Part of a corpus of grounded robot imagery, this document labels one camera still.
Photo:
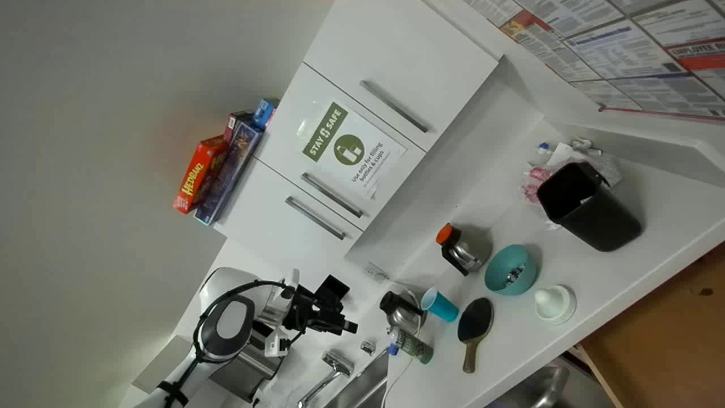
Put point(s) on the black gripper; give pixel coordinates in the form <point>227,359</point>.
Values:
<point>315,310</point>

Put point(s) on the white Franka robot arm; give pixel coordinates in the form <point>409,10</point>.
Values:
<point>242,354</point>

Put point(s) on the chrome sink faucet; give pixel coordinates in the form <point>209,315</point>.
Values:
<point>328,375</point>

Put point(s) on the steel kettle black lid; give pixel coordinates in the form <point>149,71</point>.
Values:
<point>402,308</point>

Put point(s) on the grey bottle blue cap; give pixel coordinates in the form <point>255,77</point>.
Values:
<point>412,350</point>

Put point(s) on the blue plastic cup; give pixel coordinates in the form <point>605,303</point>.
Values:
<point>441,303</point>

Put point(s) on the glass jar orange lid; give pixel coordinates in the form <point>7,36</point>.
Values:
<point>463,250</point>

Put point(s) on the white plain cabinet door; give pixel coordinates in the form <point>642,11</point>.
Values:
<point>261,217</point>

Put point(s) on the teal round lid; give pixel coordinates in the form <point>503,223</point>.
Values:
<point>511,270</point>

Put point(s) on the green stay safe sign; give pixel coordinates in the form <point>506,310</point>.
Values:
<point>355,150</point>

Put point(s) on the white cabinet door with sign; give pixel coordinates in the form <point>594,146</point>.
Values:
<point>287,144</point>

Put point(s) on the stainless steel sink basin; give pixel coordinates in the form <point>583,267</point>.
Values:
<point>540,385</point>

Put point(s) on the dark blue foil box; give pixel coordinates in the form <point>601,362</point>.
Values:
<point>230,170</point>

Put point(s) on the small white bowl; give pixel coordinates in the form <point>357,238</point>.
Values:
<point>557,303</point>

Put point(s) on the red cardboard box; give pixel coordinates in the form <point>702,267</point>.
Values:
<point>196,176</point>

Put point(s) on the small light blue box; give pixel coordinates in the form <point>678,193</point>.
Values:
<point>263,112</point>

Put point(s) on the pink small packet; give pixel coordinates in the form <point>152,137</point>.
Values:
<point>535,181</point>

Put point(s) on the black waste bin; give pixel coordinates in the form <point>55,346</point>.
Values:
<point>592,206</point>

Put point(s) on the white packets pile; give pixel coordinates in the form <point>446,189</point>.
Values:
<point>570,155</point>

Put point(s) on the brown wooden panel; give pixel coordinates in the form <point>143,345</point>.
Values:
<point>664,341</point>

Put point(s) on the small white wall socket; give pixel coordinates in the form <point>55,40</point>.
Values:
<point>367,346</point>

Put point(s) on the black wall mounted holder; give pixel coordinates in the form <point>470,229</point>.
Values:
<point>335,286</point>

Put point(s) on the wall posters with text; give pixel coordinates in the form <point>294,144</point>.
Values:
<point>627,45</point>

